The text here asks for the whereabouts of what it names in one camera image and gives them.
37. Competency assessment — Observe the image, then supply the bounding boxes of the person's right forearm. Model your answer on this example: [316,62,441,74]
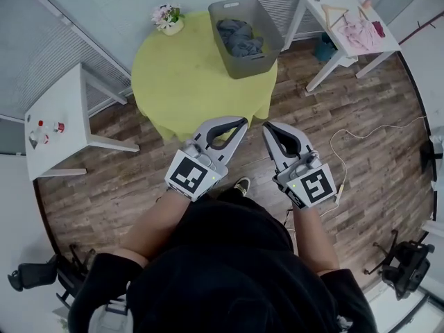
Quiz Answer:
[290,203,341,275]

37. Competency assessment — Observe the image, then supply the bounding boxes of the pink clothing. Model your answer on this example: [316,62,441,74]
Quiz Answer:
[333,10,383,53]

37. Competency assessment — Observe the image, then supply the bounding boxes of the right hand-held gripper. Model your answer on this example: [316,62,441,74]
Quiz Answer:
[262,121,343,212]

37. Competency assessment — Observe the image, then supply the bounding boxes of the person's left forearm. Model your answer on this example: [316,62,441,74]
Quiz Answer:
[119,187,192,267]

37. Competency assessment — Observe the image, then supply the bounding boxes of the teal stool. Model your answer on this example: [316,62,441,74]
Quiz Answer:
[313,32,337,62]

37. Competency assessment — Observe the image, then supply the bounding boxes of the wooden clothes hanger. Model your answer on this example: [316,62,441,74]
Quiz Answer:
[320,3,350,31]

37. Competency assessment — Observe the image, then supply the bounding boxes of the black office chair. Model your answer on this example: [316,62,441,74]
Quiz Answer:
[363,230,436,302]
[7,244,97,312]

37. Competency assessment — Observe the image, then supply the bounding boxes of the white side table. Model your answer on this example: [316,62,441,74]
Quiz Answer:
[24,62,141,182]
[283,0,403,93]

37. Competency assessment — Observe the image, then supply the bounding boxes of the person's black top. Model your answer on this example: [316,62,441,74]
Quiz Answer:
[67,187,379,333]

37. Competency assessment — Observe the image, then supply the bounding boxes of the potted pink flowers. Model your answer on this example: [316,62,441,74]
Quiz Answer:
[150,2,186,37]

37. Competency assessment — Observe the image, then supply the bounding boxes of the white cable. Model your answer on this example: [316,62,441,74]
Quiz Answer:
[318,115,428,218]

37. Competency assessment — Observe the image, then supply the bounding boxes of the grey plastic laundry basket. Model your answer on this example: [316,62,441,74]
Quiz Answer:
[207,0,287,80]

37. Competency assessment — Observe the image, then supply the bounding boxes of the round table with green cloth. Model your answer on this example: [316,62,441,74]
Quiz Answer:
[130,10,279,142]

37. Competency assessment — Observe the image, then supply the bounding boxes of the dark grey laundry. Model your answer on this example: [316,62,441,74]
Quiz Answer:
[216,18,266,58]

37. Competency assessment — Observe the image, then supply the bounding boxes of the person's shoe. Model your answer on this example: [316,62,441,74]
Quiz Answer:
[233,176,252,197]

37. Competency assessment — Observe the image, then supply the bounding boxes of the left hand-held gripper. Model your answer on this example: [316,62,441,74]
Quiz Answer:
[164,116,249,203]

